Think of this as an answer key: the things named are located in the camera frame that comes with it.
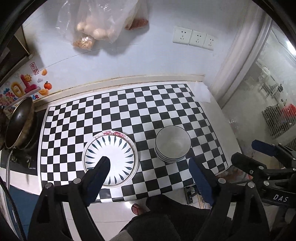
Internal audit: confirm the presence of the red slipper foot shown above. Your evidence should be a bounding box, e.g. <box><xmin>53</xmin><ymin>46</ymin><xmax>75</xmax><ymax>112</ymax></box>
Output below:
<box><xmin>131</xmin><ymin>203</ymin><xmax>147</xmax><ymax>216</ymax></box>

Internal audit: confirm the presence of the dark metal wok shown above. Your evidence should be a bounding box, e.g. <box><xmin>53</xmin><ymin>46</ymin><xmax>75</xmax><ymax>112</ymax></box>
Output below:
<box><xmin>4</xmin><ymin>96</ymin><xmax>38</xmax><ymax>150</ymax></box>

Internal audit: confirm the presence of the white plate blue leaf pattern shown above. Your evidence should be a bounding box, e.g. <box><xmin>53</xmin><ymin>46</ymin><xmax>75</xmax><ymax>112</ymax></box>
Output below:
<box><xmin>84</xmin><ymin>135</ymin><xmax>136</xmax><ymax>186</ymax></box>

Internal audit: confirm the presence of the white plate red pattern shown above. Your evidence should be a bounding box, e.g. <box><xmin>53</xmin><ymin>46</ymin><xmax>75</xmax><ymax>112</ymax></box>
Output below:
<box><xmin>82</xmin><ymin>130</ymin><xmax>140</xmax><ymax>188</ymax></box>

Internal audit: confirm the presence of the white paper sheet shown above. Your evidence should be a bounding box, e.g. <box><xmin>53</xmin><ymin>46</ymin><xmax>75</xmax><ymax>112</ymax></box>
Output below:
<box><xmin>193</xmin><ymin>81</ymin><xmax>211</xmax><ymax>103</ymax></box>

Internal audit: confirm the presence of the black white checkered mat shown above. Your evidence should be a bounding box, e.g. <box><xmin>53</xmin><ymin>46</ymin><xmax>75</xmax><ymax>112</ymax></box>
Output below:
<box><xmin>38</xmin><ymin>83</ymin><xmax>229</xmax><ymax>202</ymax></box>

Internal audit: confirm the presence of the plastic bag with eggs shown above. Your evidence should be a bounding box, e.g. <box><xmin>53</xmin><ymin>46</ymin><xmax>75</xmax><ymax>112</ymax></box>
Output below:
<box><xmin>56</xmin><ymin>1</ymin><xmax>138</xmax><ymax>43</ymax></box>

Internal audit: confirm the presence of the clear plastic bag with food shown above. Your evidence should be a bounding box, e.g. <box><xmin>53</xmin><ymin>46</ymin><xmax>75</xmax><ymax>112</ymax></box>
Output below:
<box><xmin>73</xmin><ymin>1</ymin><xmax>149</xmax><ymax>50</ymax></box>

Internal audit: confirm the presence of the colourful wall sticker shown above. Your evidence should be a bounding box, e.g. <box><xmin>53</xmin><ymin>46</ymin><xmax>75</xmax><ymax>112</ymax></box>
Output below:
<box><xmin>1</xmin><ymin>62</ymin><xmax>53</xmax><ymax>113</ymax></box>

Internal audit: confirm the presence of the triple white wall socket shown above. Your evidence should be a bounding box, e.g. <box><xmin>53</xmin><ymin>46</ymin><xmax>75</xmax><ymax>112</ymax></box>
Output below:
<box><xmin>172</xmin><ymin>26</ymin><xmax>217</xmax><ymax>51</ymax></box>

